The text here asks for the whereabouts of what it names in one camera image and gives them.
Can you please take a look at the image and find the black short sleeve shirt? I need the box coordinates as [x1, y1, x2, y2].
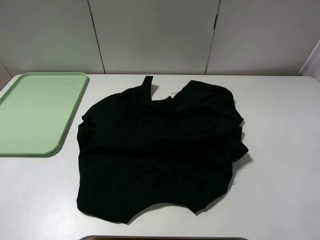
[76, 76, 249, 224]

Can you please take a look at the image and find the light green plastic tray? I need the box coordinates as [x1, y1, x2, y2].
[0, 72, 89, 156]

